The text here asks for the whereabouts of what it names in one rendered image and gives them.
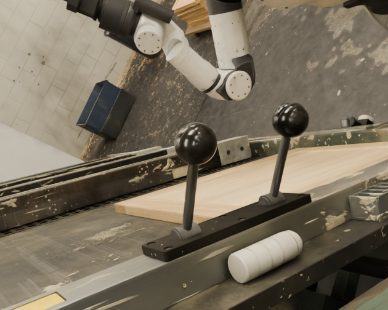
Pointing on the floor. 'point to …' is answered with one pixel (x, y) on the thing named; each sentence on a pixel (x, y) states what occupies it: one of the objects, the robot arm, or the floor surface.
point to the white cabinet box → (20, 154)
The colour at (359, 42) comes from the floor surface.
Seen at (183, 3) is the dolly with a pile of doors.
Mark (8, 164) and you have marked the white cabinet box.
